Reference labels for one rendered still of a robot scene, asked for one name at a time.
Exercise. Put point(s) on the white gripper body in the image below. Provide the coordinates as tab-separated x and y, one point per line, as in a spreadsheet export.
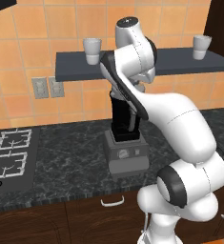
142	80

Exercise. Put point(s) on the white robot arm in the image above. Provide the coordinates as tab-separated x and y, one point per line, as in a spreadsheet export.
183	133

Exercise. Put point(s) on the grey and black blender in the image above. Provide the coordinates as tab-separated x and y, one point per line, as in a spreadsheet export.
126	155

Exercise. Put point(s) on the white cup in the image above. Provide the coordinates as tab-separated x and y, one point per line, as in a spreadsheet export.
92	50
201	47

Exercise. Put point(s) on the dark wood drawer front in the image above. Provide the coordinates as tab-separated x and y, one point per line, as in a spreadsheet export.
94	222

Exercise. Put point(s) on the black hob with white grates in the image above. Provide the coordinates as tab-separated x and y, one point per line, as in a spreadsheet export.
15	165

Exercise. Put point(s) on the black extractor hood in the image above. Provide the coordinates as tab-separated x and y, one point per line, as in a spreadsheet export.
0	4

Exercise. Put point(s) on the dark grey wall shelf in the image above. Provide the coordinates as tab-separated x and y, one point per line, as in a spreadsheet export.
78	66

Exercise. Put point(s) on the grey wall socket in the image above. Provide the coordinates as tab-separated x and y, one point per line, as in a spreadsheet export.
56	87
40	88

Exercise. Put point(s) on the dark wood wall cupboard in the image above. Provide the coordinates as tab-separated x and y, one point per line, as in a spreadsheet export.
219	25

